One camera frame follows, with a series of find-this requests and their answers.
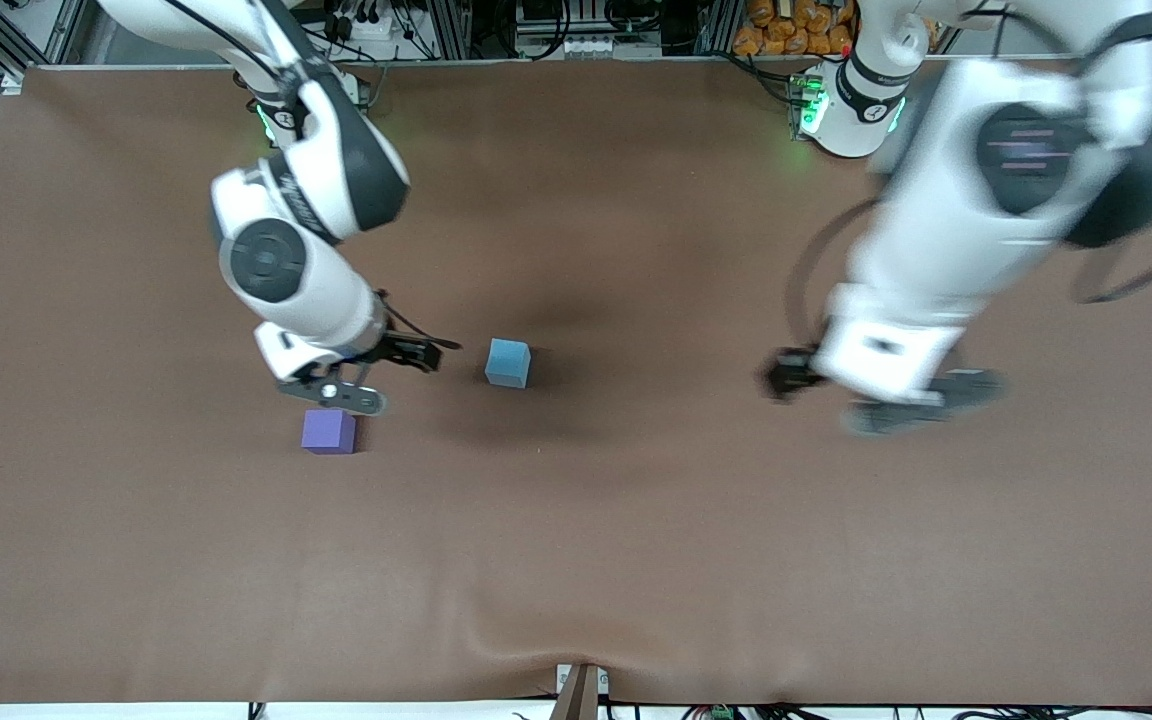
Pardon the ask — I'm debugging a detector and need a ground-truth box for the blue foam block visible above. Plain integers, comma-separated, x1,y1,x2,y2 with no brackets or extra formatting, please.
484,338,533,390

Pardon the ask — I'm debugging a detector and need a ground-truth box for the purple foam block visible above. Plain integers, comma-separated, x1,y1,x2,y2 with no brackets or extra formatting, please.
301,408,358,456

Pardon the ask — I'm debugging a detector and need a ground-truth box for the white terminal block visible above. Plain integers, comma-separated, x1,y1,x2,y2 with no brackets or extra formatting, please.
556,35,629,60

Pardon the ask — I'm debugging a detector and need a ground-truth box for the brown table mat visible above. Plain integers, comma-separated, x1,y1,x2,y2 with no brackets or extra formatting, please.
0,60,1152,707

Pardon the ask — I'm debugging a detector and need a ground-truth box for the white power strip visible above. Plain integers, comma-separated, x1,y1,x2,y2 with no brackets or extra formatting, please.
324,0,409,47

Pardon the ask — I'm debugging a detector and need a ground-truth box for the pile of orange packets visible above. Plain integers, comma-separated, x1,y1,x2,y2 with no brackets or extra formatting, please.
733,0,857,57

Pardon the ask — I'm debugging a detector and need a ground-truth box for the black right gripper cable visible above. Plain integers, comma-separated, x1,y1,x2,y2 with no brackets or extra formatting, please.
376,290,464,351

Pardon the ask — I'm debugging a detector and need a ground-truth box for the aluminium frame profile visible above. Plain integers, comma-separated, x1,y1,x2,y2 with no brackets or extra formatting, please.
0,0,89,67

